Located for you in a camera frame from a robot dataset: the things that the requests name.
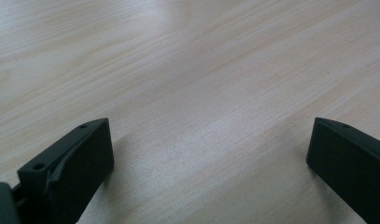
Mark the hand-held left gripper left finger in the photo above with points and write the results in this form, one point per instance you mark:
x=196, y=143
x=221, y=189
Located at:
x=75, y=168

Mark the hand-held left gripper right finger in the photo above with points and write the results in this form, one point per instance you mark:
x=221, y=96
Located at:
x=349, y=168

